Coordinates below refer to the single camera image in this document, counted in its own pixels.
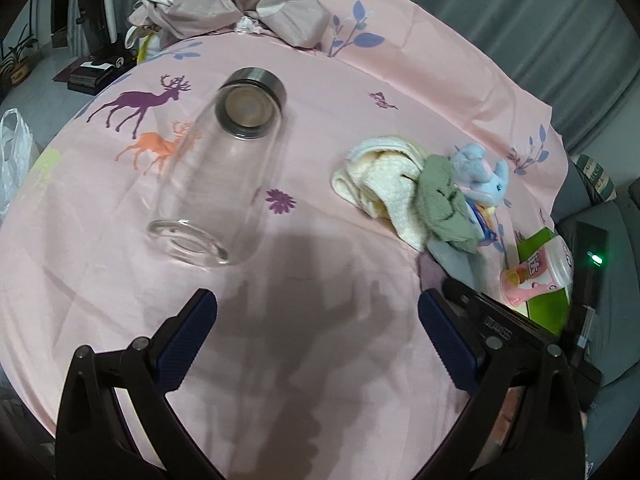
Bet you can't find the blue snack packet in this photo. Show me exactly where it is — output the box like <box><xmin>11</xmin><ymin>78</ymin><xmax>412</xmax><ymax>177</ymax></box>
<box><xmin>465</xmin><ymin>198</ymin><xmax>498</xmax><ymax>246</ymax></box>

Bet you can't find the blue plush elephant toy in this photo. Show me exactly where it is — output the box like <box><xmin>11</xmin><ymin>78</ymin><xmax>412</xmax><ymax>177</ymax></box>
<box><xmin>449</xmin><ymin>143</ymin><xmax>510</xmax><ymax>208</ymax></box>

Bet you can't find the green knitted cloth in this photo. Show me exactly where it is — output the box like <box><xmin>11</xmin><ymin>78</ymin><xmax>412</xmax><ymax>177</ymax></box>
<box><xmin>414</xmin><ymin>155</ymin><xmax>480</xmax><ymax>254</ymax></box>

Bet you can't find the purple knitted cloth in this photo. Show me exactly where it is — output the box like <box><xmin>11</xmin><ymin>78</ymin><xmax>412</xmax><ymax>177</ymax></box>
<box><xmin>418</xmin><ymin>252</ymin><xmax>448</xmax><ymax>292</ymax></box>

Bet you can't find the striped cushion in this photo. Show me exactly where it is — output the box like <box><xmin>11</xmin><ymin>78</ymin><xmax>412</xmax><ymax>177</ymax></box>
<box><xmin>572</xmin><ymin>154</ymin><xmax>617</xmax><ymax>205</ymax></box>

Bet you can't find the green tray box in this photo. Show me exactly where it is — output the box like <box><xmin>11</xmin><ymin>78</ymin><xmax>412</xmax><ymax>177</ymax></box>
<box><xmin>515</xmin><ymin>226</ymin><xmax>570</xmax><ymax>336</ymax></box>

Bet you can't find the pink drink bottle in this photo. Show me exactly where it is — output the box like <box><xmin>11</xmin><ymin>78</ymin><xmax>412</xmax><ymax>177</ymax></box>
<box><xmin>500</xmin><ymin>236</ymin><xmax>574</xmax><ymax>307</ymax></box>

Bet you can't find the grey sofa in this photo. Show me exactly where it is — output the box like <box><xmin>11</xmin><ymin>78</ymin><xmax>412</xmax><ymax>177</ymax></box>
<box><xmin>551</xmin><ymin>162</ymin><xmax>639</xmax><ymax>477</ymax></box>

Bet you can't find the cream waffle towel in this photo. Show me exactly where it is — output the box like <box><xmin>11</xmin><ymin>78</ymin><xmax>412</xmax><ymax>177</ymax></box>
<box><xmin>331</xmin><ymin>136</ymin><xmax>428</xmax><ymax>252</ymax></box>

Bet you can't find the grey curtain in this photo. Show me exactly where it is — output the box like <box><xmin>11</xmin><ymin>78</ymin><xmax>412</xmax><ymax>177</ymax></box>
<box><xmin>411</xmin><ymin>0</ymin><xmax>639</xmax><ymax>151</ymax></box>

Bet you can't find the clear glass bottle steel lid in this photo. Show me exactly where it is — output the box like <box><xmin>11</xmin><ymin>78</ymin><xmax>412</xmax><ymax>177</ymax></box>
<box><xmin>146</xmin><ymin>67</ymin><xmax>286</xmax><ymax>268</ymax></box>

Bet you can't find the pink printed bed sheet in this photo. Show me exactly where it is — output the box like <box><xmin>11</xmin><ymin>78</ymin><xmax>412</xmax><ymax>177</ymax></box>
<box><xmin>1</xmin><ymin>0</ymin><xmax>568</xmax><ymax>479</ymax></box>

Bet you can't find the white plastic bag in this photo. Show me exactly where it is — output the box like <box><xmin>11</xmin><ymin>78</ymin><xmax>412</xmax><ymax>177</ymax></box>
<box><xmin>0</xmin><ymin>108</ymin><xmax>40</xmax><ymax>220</ymax></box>

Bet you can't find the black device on floor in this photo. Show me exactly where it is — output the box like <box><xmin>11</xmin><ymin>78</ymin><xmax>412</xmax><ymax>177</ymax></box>
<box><xmin>53</xmin><ymin>0</ymin><xmax>134</xmax><ymax>96</ymax></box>

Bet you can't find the crumpled mauve fabric pile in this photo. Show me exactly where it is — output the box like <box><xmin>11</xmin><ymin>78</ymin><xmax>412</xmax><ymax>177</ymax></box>
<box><xmin>125</xmin><ymin>0</ymin><xmax>331</xmax><ymax>49</ymax></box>

